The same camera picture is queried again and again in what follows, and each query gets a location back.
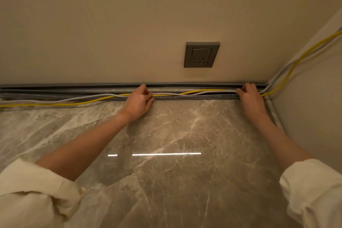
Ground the person's right hand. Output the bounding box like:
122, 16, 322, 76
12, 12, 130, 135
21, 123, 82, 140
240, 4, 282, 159
235, 83, 269, 122

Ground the person's left hand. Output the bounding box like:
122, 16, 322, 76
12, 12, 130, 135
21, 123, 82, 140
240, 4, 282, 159
121, 84, 156, 124

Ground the grey slotted cable duct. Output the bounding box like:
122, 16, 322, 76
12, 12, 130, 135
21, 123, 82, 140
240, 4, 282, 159
111, 89, 263, 101

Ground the yellow cable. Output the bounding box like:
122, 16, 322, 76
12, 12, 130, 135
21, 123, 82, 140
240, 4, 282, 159
0, 30, 342, 108

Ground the light grey cable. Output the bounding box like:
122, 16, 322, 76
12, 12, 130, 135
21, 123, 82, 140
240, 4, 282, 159
0, 25, 342, 103

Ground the person's right forearm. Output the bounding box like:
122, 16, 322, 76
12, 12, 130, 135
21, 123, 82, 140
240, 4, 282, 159
252, 114, 315, 169

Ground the person's left forearm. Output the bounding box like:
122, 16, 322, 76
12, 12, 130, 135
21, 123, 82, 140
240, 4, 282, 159
35, 111, 132, 182

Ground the dark grey baseboard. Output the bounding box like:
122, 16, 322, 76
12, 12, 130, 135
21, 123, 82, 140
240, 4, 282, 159
0, 83, 269, 92

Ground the white right shirt sleeve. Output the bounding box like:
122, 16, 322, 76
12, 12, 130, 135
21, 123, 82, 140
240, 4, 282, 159
279, 159, 342, 228

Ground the white shirt sleeve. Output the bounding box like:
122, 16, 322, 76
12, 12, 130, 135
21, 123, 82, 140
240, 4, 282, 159
0, 158, 86, 228
279, 159, 342, 228

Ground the white left shirt sleeve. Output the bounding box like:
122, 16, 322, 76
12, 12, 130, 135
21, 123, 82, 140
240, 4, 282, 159
0, 158, 86, 228

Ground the grey wall socket with switch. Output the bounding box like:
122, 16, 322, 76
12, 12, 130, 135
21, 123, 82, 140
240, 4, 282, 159
184, 42, 220, 68

